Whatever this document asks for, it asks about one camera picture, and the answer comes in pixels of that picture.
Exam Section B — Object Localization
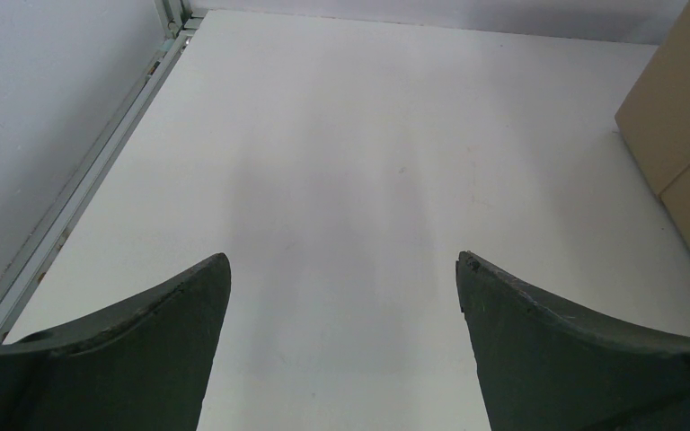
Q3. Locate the aluminium frame left post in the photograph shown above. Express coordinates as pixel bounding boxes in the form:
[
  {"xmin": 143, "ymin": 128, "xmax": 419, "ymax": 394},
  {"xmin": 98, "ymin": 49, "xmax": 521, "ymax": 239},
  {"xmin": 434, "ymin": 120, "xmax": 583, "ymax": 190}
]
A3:
[{"xmin": 154, "ymin": 0, "xmax": 193, "ymax": 39}]

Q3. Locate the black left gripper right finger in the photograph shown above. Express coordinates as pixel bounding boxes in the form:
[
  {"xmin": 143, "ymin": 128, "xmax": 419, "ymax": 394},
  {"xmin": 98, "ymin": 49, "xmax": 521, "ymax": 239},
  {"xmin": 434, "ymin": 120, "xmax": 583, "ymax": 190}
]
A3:
[{"xmin": 456, "ymin": 251, "xmax": 690, "ymax": 430}]

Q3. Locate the aluminium left floor rail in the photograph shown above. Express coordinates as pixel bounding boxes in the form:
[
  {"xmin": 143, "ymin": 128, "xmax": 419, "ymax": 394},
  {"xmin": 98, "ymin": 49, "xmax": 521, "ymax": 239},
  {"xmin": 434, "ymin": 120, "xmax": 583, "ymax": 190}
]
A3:
[{"xmin": 0, "ymin": 18, "xmax": 201, "ymax": 342}]

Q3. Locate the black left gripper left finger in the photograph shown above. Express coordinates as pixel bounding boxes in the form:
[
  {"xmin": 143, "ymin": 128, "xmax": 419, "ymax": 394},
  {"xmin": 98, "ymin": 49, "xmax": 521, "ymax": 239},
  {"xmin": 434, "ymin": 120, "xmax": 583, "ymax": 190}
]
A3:
[{"xmin": 0, "ymin": 253, "xmax": 231, "ymax": 430}]

